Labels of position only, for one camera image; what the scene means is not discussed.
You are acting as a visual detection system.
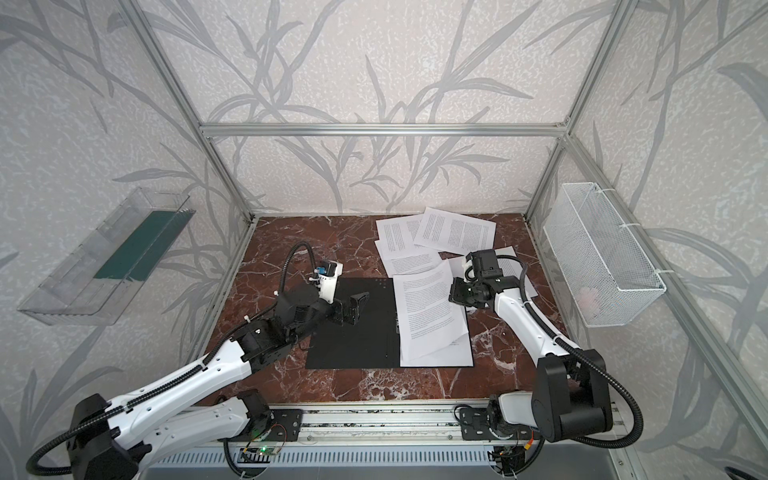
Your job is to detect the printed paper sheet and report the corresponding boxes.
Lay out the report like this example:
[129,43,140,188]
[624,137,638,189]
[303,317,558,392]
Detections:
[393,261,469,360]
[414,208,496,255]
[445,246,538,298]
[399,334,474,368]
[375,240,442,278]
[376,214,423,257]

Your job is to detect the white black file folder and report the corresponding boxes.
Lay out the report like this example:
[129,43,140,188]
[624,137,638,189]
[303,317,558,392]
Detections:
[305,277,474,370]

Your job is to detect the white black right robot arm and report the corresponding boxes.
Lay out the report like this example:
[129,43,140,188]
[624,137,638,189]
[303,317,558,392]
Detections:
[449,250,613,442]

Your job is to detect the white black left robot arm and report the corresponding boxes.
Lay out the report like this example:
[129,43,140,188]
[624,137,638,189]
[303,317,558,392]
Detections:
[66,285,370,479]

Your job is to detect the green circuit board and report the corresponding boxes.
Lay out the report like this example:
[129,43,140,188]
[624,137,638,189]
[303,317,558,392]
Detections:
[237,446,282,465]

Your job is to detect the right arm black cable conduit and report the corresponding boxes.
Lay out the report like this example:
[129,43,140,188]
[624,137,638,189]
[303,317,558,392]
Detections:
[497,254,644,450]

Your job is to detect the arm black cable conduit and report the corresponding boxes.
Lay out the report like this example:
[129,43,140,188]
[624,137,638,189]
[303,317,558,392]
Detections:
[497,254,644,450]
[25,241,319,478]

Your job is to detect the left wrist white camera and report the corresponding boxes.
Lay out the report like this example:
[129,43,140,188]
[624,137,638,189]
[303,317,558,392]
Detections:
[314,261,343,304]

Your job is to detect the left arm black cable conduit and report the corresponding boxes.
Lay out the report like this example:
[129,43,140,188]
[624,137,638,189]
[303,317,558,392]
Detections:
[25,241,319,478]

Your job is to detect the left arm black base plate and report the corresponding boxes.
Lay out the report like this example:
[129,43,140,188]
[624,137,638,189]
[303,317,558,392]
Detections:
[236,408,303,443]

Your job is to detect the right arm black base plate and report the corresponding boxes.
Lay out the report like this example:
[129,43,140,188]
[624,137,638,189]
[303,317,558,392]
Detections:
[453,404,541,443]

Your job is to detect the white wire mesh basket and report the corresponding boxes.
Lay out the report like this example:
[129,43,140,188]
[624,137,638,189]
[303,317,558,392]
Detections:
[544,182,666,328]

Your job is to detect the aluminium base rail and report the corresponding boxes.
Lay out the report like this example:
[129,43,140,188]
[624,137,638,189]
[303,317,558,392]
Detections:
[125,400,631,448]

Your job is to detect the aluminium cage frame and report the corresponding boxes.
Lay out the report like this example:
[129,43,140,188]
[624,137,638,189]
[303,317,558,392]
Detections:
[119,1,767,444]

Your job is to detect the clear plastic wall tray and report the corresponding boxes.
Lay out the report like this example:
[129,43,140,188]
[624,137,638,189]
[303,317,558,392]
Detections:
[18,187,196,326]

